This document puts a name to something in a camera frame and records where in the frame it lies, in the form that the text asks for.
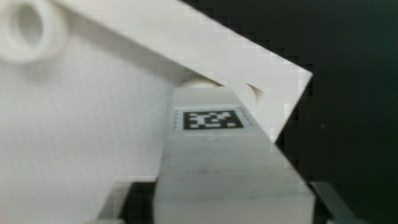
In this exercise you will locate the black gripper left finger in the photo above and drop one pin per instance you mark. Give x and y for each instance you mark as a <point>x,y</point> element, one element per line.
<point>129,204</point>

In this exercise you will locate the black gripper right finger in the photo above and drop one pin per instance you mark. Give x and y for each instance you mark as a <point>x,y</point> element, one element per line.
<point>342,214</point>

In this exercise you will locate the white desk leg with tag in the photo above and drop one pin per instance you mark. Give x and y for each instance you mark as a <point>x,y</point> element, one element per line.
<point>228,182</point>

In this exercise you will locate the white desk top panel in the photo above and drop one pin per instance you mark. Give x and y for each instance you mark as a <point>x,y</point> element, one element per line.
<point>97,56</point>

